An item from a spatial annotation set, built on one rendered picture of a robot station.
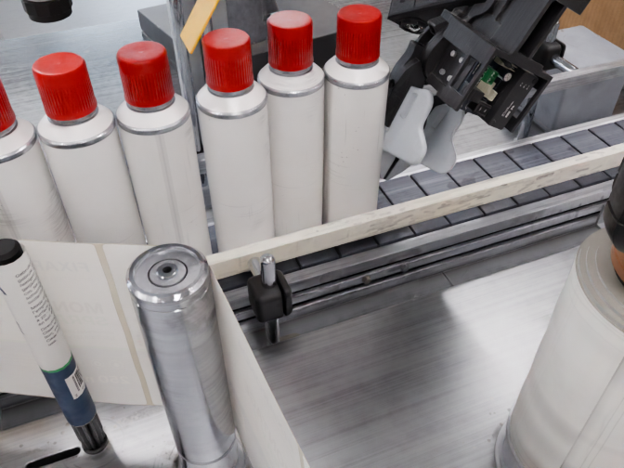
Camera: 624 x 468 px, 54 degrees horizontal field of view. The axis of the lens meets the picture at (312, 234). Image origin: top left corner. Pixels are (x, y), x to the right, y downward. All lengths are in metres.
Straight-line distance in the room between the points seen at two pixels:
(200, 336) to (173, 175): 0.18
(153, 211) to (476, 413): 0.28
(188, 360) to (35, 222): 0.20
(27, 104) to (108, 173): 0.49
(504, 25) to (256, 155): 0.21
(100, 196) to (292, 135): 0.15
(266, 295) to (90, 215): 0.14
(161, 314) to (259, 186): 0.22
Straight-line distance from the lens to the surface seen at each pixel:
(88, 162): 0.45
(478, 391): 0.48
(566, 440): 0.37
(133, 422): 0.47
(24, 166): 0.45
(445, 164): 0.55
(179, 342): 0.30
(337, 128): 0.50
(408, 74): 0.52
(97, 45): 1.07
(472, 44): 0.49
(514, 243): 0.66
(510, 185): 0.61
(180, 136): 0.45
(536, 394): 0.37
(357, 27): 0.47
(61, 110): 0.44
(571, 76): 0.70
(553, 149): 0.73
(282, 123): 0.48
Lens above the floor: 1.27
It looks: 43 degrees down
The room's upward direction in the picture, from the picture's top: straight up
